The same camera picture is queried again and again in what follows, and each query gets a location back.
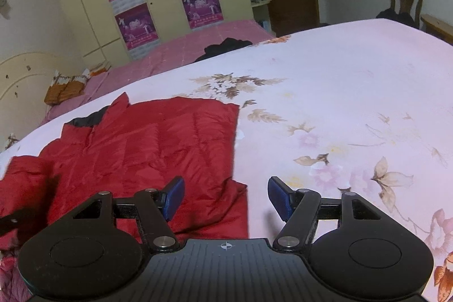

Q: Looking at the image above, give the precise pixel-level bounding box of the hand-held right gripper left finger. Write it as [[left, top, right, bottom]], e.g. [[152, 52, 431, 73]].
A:
[[73, 176, 185, 252]]

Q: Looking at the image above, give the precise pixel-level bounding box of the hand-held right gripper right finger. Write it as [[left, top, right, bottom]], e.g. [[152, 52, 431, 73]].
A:
[[268, 176, 382, 252]]

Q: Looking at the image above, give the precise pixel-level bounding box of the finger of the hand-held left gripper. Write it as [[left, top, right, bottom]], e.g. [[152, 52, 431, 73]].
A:
[[0, 208, 24, 237]]

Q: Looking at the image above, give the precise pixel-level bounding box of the wooden bed end board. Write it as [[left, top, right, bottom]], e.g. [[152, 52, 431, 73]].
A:
[[420, 14, 453, 46]]

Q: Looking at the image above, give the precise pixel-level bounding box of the orange patterned pillow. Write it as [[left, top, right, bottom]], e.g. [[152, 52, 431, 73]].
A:
[[44, 70, 111, 105]]

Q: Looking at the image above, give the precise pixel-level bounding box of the floral bed sheet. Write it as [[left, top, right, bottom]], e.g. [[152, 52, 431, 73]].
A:
[[0, 17, 453, 302]]

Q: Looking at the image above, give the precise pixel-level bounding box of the red down jacket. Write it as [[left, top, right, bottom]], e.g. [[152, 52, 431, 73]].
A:
[[0, 91, 249, 302]]

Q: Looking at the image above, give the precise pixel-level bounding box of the pink checked bed cover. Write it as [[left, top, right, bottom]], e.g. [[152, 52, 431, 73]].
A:
[[42, 19, 277, 127]]

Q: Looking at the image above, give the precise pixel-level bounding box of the cream round headboard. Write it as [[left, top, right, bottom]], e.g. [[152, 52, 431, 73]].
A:
[[0, 52, 87, 151]]

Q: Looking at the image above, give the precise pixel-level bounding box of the black cloth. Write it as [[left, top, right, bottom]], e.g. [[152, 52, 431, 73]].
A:
[[194, 37, 254, 63]]

